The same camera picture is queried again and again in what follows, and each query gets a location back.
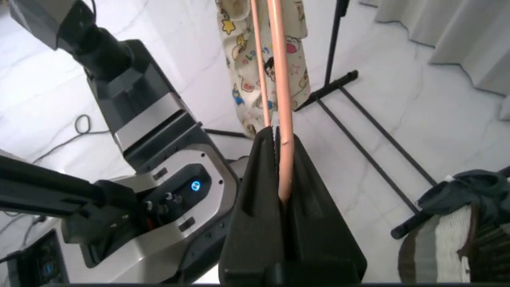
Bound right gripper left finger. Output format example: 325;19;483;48
218;125;287;285

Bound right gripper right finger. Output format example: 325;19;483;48
284;133;368;285

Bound pink clothes hanger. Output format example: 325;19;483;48
249;0;296;206

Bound dark teal garment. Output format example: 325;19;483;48
416;168;510;228

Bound cream printed shorts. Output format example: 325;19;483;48
214;0;312;140

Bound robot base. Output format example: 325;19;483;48
0;0;256;285

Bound white laundry basket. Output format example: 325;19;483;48
398;201;510;285

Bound black clothes rack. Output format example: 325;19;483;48
293;0;510;240

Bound white curtain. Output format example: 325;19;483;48
358;0;510;120

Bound black cable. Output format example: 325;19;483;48
32;113;112;165

